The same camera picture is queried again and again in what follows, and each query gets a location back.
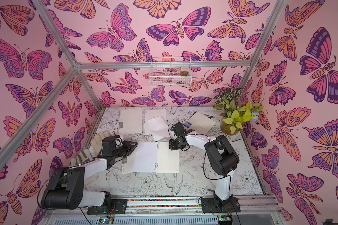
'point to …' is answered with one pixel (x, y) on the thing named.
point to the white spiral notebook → (130, 121)
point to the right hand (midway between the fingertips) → (173, 145)
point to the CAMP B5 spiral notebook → (200, 123)
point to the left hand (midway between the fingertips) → (138, 143)
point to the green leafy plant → (235, 114)
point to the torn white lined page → (150, 114)
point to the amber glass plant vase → (226, 128)
